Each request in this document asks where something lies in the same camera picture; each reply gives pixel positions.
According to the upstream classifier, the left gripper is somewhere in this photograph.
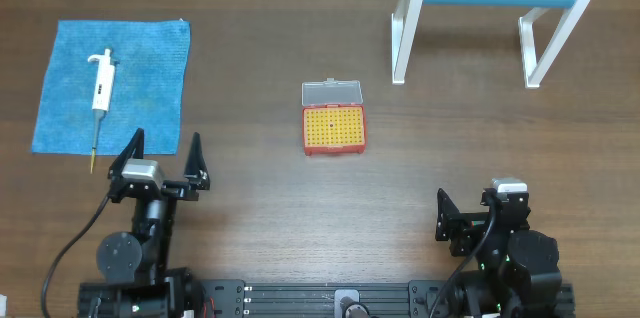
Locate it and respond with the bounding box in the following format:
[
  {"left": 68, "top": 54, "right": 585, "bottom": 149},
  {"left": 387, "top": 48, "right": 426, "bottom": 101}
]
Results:
[{"left": 107, "top": 127, "right": 211, "bottom": 204}]

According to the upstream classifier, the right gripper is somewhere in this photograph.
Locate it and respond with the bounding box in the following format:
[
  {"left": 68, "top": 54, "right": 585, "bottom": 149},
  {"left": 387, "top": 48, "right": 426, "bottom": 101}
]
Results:
[{"left": 435, "top": 187, "right": 531, "bottom": 258}]

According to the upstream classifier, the white pipette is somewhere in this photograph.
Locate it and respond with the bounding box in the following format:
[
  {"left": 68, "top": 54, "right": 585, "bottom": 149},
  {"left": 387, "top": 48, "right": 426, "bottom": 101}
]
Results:
[{"left": 86, "top": 47, "right": 120, "bottom": 175}]

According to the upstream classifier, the blue cloth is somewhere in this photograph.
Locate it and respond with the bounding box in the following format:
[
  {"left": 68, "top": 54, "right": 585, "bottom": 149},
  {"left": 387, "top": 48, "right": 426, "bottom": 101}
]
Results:
[{"left": 30, "top": 18, "right": 192, "bottom": 156}]

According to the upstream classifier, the red and yellow tip box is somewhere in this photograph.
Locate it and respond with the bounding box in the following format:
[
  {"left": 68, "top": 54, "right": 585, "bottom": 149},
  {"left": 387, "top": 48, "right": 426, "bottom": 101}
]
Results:
[{"left": 300, "top": 76, "right": 368, "bottom": 157}]

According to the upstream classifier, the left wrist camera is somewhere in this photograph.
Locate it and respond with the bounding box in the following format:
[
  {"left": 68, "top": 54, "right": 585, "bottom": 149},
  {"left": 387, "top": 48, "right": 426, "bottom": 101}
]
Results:
[{"left": 121, "top": 158, "right": 166, "bottom": 188}]

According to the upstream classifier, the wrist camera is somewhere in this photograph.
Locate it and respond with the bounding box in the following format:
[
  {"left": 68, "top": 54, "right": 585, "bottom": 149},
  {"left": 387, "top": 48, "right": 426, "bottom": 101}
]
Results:
[
  {"left": 121, "top": 158, "right": 166, "bottom": 188},
  {"left": 489, "top": 176, "right": 530, "bottom": 195}
]

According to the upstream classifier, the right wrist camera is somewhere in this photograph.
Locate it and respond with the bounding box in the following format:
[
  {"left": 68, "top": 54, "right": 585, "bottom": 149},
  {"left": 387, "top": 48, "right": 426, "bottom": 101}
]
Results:
[{"left": 489, "top": 176, "right": 530, "bottom": 195}]

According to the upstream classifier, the mounting rail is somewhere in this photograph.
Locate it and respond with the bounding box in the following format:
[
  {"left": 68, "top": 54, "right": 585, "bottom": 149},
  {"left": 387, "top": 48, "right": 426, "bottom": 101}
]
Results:
[{"left": 77, "top": 280, "right": 576, "bottom": 318}]

